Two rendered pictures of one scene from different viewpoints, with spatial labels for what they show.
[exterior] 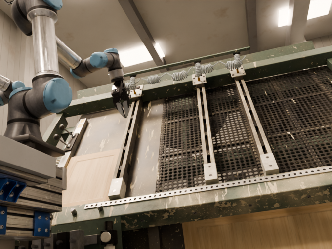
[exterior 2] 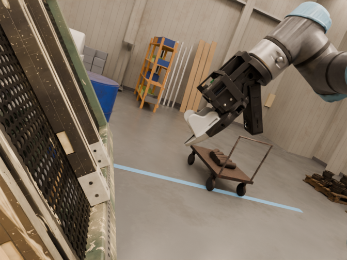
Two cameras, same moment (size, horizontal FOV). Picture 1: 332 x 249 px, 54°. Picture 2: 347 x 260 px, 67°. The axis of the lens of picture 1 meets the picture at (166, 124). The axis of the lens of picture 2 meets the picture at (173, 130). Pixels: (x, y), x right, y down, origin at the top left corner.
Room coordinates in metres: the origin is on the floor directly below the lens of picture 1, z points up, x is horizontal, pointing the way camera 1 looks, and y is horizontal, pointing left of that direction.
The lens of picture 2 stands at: (1.86, 0.65, 1.46)
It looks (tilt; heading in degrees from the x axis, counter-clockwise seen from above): 14 degrees down; 241
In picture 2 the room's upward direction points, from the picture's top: 20 degrees clockwise
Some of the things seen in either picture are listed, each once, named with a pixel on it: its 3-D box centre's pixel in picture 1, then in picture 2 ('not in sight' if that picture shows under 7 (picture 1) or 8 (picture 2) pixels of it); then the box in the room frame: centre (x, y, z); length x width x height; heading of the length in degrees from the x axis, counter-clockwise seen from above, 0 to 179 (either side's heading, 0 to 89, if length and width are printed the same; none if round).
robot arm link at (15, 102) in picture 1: (25, 107); not in sight; (1.14, 0.54, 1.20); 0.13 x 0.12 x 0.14; 63
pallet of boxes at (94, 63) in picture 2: not in sight; (87, 63); (0.76, -8.27, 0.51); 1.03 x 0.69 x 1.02; 167
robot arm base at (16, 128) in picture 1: (22, 136); not in sight; (1.14, 0.54, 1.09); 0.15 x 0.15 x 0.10
